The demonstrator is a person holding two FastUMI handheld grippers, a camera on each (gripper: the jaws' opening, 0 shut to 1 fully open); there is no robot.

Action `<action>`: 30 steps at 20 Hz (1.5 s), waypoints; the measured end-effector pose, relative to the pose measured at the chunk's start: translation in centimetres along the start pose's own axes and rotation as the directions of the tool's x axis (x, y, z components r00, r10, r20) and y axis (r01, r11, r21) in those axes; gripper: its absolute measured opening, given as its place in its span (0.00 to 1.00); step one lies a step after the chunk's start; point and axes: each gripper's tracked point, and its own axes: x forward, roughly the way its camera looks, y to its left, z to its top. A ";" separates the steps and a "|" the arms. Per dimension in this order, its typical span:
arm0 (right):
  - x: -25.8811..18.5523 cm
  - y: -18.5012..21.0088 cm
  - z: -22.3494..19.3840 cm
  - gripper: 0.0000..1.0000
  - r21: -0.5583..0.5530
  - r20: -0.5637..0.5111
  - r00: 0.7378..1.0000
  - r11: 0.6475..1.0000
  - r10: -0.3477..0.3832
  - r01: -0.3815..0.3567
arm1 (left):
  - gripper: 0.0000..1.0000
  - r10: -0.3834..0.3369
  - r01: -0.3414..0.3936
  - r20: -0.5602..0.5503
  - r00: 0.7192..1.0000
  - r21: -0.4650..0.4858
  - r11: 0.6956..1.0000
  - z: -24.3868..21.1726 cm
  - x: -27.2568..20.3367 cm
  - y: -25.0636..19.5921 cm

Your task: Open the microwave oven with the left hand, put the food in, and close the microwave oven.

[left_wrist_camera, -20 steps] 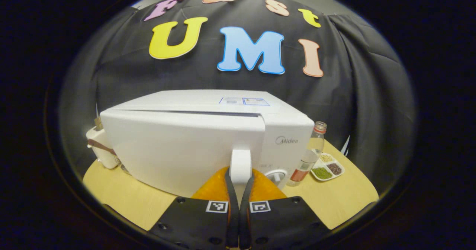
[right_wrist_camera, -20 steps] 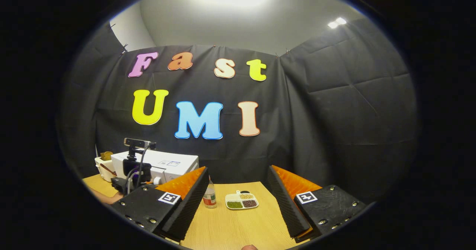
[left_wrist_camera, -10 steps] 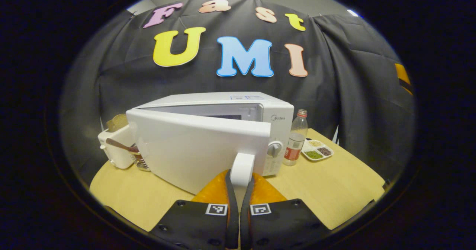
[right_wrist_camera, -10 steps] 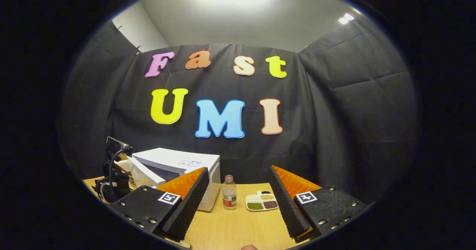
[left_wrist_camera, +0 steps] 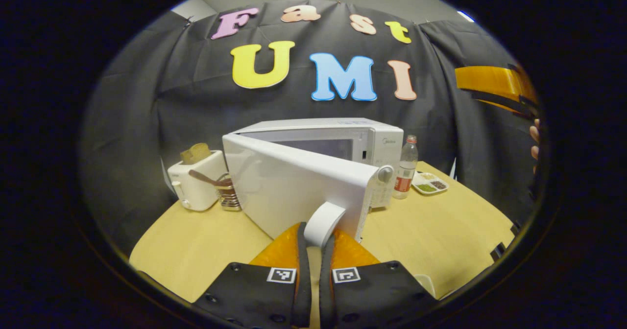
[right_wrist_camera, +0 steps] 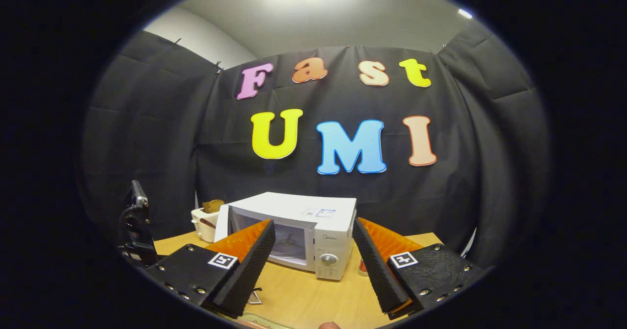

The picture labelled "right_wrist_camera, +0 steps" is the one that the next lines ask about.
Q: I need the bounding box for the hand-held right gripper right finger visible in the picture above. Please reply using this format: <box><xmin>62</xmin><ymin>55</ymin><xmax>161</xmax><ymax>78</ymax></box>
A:
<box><xmin>353</xmin><ymin>217</ymin><xmax>485</xmax><ymax>320</ymax></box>

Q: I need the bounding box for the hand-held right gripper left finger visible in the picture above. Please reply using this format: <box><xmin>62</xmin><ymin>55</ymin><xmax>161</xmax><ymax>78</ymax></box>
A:
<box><xmin>145</xmin><ymin>219</ymin><xmax>276</xmax><ymax>319</ymax></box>

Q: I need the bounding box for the white toaster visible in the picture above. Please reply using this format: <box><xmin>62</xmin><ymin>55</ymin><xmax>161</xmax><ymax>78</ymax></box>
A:
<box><xmin>191</xmin><ymin>208</ymin><xmax>219</xmax><ymax>243</ymax></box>

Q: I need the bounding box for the pale tray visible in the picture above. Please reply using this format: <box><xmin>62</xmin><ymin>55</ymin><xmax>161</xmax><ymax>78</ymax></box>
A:
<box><xmin>235</xmin><ymin>312</ymin><xmax>294</xmax><ymax>329</ymax></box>

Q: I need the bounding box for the white microwave oven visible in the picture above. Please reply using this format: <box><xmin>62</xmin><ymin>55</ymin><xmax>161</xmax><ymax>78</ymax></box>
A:
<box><xmin>214</xmin><ymin>192</ymin><xmax>358</xmax><ymax>281</ymax></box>

